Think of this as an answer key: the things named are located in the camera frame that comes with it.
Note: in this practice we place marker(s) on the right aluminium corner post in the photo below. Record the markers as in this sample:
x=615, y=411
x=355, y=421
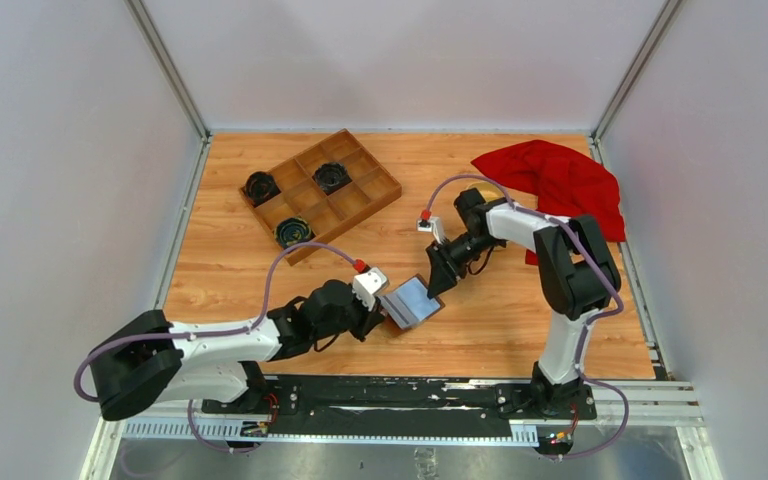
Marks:
x=653, y=38

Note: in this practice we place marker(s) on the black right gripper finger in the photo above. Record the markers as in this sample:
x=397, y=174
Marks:
x=441, y=280
x=438, y=254

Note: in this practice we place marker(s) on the brown leather card holder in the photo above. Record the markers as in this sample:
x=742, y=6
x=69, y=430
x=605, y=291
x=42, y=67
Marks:
x=409, y=305

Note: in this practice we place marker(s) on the brown wooden compartment tray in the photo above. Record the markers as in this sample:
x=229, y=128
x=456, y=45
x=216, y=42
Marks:
x=321, y=192

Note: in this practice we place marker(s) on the aluminium corner post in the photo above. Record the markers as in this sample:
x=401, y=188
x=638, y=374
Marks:
x=147, y=26
x=653, y=38

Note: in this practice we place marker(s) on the beige oval tray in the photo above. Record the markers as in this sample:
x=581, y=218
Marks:
x=486, y=193

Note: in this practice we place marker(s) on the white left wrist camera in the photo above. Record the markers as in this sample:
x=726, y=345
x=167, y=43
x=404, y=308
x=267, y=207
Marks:
x=368, y=285

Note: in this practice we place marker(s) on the aluminium table edge rail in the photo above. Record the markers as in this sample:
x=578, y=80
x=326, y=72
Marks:
x=181, y=222

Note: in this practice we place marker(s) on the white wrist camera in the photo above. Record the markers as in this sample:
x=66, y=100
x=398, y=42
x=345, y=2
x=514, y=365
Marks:
x=432, y=224
x=368, y=285

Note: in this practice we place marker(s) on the slotted cable duct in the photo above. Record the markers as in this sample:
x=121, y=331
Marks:
x=237, y=430

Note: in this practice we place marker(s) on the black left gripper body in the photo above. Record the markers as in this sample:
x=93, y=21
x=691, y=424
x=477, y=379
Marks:
x=352, y=320

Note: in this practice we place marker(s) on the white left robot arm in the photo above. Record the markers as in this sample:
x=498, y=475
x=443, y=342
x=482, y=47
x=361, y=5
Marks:
x=152, y=360

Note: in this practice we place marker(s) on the red cloth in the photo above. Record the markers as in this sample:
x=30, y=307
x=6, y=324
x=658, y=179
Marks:
x=564, y=182

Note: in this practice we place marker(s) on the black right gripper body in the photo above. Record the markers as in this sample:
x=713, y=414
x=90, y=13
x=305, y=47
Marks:
x=465, y=248

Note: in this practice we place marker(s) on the left aluminium corner post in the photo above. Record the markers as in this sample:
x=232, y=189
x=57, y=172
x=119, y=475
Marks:
x=147, y=26

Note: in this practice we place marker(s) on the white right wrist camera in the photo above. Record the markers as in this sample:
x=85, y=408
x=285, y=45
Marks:
x=432, y=224

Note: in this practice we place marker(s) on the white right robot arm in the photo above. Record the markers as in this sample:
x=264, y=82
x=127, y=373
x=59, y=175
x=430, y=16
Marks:
x=578, y=278

